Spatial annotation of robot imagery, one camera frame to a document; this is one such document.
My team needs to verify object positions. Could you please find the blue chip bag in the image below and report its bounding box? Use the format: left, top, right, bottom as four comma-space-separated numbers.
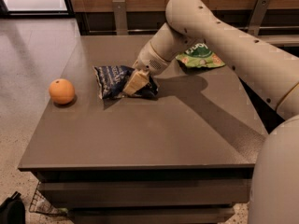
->
93, 65, 158, 99

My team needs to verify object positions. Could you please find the grey drawer cabinet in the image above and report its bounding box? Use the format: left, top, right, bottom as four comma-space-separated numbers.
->
19, 35, 266, 224

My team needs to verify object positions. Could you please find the metal rail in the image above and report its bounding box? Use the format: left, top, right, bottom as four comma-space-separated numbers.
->
87, 26, 299, 35

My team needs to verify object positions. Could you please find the left metal bracket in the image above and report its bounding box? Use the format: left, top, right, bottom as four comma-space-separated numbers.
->
112, 0, 128, 35

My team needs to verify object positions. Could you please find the wire basket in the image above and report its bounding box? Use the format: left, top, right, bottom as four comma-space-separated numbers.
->
29, 183, 68, 217

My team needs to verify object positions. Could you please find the metal bracket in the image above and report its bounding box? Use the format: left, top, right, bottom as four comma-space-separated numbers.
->
112, 0, 128, 35
248, 0, 271, 36

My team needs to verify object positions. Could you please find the green snack bag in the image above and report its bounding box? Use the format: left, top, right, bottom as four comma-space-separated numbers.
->
176, 43, 225, 68

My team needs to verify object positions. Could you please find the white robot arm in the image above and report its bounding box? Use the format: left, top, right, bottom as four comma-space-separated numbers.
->
134, 0, 299, 224

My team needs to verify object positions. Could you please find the black bag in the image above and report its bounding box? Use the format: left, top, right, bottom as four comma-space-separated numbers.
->
0, 191, 25, 224

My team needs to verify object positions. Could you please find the right metal bracket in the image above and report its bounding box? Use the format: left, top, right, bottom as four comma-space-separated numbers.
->
248, 0, 271, 36

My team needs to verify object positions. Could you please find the orange fruit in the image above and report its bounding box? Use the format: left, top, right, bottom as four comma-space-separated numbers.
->
49, 78, 75, 105

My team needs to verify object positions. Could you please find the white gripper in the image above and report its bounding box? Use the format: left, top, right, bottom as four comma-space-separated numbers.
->
122, 42, 170, 96

